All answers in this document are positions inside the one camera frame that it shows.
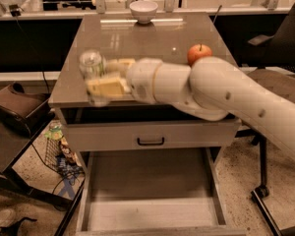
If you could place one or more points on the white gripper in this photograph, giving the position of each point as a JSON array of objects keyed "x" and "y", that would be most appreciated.
[{"x": 142, "y": 79}]

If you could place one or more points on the green white 7up can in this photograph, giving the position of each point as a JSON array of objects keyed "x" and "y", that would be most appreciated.
[{"x": 92, "y": 67}]

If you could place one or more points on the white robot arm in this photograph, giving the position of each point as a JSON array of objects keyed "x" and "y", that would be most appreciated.
[{"x": 210, "y": 89}]

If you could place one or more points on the grey drawer cabinet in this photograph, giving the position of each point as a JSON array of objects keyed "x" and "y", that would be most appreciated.
[{"x": 116, "y": 36}]

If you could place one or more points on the open pulled-out drawer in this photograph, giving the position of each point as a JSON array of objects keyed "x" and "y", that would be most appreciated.
[{"x": 162, "y": 192}]

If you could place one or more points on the white ceramic bowl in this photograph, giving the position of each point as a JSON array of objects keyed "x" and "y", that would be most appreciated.
[{"x": 143, "y": 11}]

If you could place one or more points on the red orange apple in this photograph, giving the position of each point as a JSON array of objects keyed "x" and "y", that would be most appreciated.
[{"x": 197, "y": 52}]

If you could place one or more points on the dark side table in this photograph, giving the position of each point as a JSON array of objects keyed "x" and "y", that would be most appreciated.
[{"x": 12, "y": 147}]

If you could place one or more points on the brown fabric office chair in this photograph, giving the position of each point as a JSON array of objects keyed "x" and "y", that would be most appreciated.
[{"x": 277, "y": 74}]

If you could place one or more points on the wire basket with snacks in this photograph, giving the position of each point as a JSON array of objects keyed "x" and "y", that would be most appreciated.
[{"x": 58, "y": 156}]

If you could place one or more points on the upper closed drawer with handle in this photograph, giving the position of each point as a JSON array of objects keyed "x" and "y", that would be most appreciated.
[{"x": 151, "y": 135}]

